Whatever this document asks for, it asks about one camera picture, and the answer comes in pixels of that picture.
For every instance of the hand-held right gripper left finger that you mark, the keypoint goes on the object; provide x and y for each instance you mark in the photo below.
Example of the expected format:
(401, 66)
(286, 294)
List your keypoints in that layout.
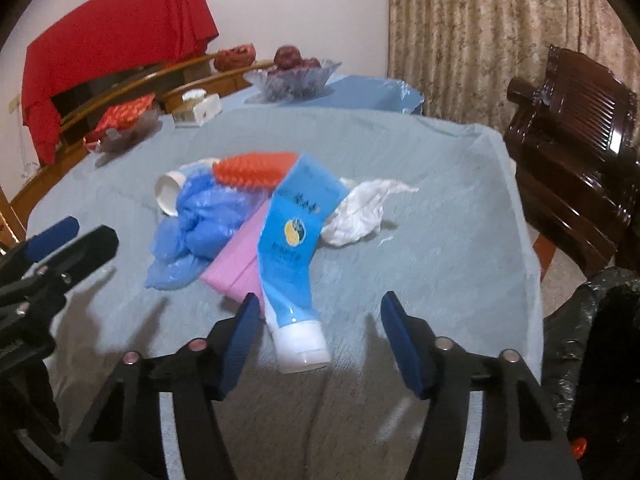
(240, 345)

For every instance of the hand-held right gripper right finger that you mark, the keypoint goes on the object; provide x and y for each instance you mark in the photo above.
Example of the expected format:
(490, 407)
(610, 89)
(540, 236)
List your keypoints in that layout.
(405, 345)

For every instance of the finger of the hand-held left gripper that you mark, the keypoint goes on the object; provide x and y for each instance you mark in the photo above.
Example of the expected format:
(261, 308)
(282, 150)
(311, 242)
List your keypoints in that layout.
(52, 237)
(85, 250)

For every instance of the pink box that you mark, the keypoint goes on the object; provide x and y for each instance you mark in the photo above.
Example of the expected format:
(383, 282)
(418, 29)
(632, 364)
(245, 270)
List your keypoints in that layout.
(235, 265)

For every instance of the white paper cup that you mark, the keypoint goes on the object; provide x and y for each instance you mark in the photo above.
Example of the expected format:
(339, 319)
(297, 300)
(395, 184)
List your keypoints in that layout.
(167, 192)

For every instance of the blue tube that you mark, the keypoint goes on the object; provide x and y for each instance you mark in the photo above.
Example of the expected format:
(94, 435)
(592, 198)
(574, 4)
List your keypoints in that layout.
(290, 240)

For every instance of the blue plastic bag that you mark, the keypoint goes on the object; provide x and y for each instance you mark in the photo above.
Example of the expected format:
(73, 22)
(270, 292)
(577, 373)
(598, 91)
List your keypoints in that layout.
(200, 225)

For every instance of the white tissue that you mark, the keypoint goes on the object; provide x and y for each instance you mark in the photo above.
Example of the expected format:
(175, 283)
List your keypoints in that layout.
(355, 215)

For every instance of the black bagged trash bin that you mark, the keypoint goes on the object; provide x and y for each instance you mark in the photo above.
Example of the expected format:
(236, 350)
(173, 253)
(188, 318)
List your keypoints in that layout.
(600, 320)

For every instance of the grey blanket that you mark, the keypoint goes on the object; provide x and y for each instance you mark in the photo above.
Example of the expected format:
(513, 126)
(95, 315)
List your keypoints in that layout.
(440, 270)

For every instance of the glass dish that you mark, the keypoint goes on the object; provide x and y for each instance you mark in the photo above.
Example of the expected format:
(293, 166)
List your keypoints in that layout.
(135, 135)

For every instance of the red snack packet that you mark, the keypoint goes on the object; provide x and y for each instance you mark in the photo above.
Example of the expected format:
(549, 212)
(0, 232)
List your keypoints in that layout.
(122, 115)

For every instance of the television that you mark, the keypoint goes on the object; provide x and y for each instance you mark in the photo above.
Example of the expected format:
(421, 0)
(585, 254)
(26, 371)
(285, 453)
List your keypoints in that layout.
(90, 92)

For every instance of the tissue box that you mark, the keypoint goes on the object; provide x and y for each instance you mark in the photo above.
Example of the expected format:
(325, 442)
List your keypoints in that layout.
(200, 110)

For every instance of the red cloth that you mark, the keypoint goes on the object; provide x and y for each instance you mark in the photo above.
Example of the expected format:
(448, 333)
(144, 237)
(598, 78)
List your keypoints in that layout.
(110, 35)

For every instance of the red plastic bag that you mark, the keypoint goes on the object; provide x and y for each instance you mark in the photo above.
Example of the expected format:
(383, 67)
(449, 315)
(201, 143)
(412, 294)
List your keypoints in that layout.
(235, 57)

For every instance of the dark wooden armchair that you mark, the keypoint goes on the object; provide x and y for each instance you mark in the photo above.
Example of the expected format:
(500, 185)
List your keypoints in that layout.
(575, 150)

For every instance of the glass fruit bowl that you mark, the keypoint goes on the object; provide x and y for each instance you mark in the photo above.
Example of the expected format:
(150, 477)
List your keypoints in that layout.
(295, 85)

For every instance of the dark red apple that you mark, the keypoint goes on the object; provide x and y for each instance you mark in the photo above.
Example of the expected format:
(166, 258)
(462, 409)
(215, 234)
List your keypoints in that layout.
(312, 64)
(287, 57)

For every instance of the patterned beige curtain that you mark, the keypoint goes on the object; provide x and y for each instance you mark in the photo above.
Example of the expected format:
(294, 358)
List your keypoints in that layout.
(475, 35)

